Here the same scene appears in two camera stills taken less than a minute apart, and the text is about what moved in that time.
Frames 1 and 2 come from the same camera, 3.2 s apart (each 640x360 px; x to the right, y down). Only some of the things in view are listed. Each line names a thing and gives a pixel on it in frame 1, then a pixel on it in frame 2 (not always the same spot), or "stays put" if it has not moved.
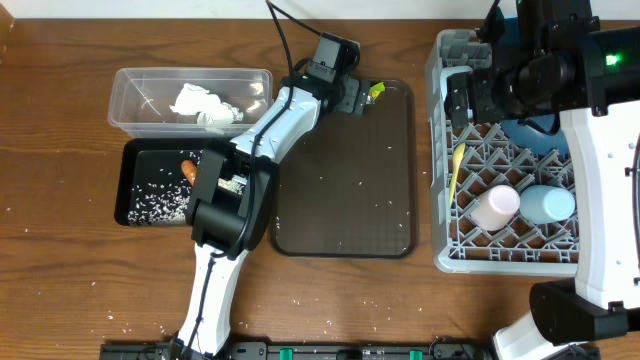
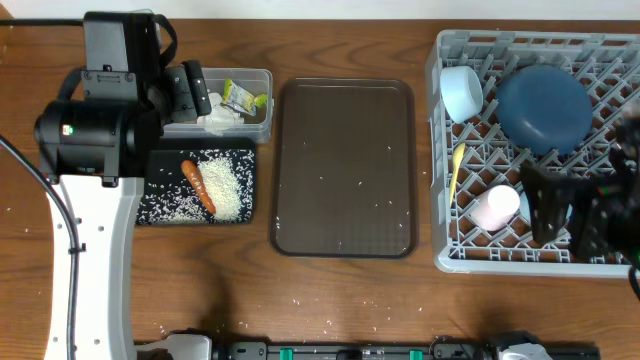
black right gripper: [460, 95] to [584, 215]
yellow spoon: [458, 160] stays put
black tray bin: [157, 177] stays put
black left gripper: [358, 96] to [189, 92]
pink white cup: [495, 208] stays put
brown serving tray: [350, 190] stays put
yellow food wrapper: [374, 92] to [238, 97]
